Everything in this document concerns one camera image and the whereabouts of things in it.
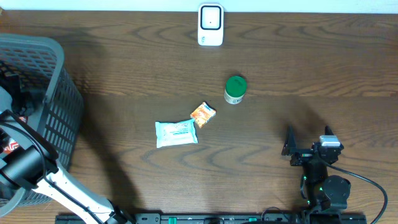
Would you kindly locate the red Top chocolate bar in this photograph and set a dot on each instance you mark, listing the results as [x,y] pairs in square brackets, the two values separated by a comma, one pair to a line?
[7,143]

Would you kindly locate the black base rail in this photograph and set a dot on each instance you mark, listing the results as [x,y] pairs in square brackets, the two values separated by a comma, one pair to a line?
[155,218]

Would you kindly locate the green lid jar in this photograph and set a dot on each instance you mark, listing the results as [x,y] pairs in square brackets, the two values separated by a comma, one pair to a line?
[235,89]

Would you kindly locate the white wet wipes pack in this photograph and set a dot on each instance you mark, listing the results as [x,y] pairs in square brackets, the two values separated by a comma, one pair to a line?
[173,134]

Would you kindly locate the white barcode scanner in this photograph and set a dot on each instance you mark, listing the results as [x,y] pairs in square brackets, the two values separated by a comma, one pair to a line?
[210,24]

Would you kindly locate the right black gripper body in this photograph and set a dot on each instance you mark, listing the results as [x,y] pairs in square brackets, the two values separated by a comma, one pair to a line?
[302,157]

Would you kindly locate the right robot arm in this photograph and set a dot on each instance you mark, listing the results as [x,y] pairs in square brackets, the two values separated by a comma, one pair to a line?
[326,193]

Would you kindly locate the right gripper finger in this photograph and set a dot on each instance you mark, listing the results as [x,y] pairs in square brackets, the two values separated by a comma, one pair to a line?
[290,146]
[328,131]

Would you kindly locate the grey plastic shopping basket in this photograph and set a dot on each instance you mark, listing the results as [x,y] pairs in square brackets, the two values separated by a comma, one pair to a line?
[58,105]

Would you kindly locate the orange snack packet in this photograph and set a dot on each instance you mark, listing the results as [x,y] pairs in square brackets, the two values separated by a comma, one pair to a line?
[202,114]

